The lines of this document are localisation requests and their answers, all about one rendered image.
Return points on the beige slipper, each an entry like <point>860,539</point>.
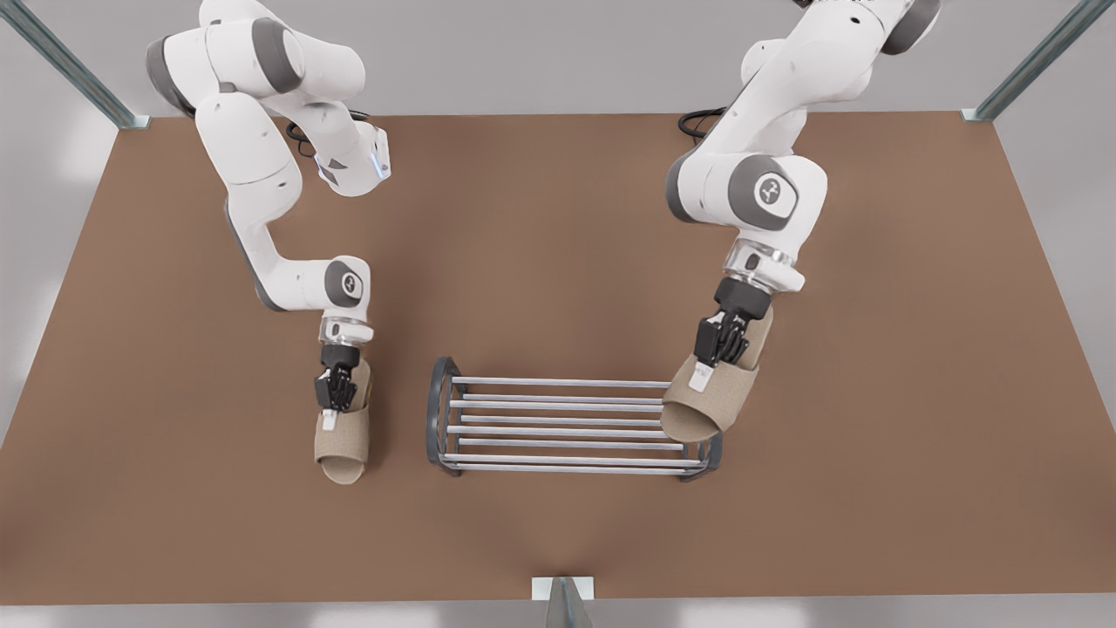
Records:
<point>343,436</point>
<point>711,397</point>

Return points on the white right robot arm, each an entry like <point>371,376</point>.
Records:
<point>253,157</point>

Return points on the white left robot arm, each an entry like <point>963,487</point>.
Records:
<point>767,96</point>

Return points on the grey metal shoe rack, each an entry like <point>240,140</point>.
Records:
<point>558,427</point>

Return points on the silver frame post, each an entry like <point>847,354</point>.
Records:
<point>1037,61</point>
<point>74,65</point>
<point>563,602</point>

